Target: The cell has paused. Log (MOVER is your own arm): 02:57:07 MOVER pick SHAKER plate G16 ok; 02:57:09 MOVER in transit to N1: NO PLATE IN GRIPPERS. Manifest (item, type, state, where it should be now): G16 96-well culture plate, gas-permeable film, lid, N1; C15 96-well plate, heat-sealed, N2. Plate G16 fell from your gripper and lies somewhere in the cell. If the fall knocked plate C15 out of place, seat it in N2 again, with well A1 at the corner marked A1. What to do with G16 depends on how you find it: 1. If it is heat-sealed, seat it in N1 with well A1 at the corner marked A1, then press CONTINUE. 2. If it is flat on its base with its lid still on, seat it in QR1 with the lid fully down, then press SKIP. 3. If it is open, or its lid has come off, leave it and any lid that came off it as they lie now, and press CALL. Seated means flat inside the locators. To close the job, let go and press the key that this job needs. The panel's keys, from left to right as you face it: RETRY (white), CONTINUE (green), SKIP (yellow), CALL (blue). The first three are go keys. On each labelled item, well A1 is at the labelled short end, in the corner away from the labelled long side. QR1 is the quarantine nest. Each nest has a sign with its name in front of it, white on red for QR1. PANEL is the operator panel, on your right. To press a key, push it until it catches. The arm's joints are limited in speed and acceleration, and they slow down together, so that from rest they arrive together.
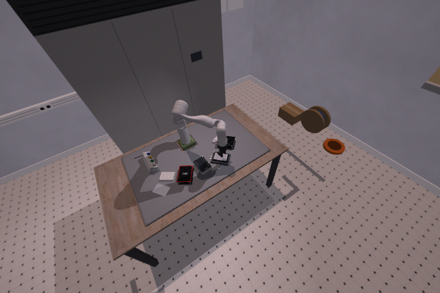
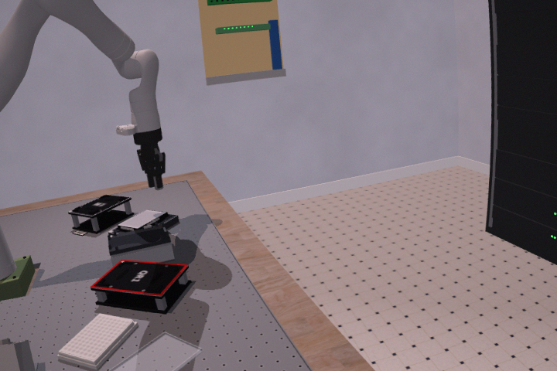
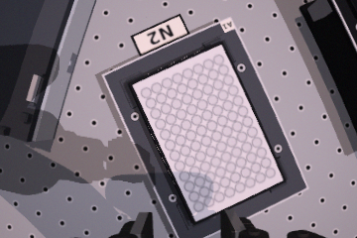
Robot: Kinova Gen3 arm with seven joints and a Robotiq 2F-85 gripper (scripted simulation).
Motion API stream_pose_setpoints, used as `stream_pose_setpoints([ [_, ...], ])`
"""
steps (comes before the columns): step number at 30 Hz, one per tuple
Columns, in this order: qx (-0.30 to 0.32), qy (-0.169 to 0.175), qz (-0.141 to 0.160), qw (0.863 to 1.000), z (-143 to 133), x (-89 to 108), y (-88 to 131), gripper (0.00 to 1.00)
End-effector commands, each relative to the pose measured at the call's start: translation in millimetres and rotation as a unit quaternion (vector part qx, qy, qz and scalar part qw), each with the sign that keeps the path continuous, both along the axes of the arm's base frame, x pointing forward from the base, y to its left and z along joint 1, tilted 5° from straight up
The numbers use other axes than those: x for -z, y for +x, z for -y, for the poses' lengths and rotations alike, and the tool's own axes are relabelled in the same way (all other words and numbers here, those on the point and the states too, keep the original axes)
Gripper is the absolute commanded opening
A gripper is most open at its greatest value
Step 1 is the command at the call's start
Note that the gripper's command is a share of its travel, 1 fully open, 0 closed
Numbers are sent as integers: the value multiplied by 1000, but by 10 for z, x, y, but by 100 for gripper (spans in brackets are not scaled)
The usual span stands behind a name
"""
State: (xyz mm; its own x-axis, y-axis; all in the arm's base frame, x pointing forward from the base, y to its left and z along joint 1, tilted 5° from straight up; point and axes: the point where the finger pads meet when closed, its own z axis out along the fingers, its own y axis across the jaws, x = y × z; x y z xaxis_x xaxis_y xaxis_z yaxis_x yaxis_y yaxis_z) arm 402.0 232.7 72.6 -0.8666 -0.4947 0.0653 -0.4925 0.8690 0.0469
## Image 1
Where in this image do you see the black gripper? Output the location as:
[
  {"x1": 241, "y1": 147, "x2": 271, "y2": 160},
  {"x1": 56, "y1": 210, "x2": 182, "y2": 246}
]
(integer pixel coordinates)
[{"x1": 217, "y1": 143, "x2": 228, "y2": 157}]

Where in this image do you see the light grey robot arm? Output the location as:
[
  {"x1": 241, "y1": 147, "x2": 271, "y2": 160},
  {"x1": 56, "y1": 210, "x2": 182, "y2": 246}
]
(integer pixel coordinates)
[{"x1": 172, "y1": 100, "x2": 227, "y2": 147}]

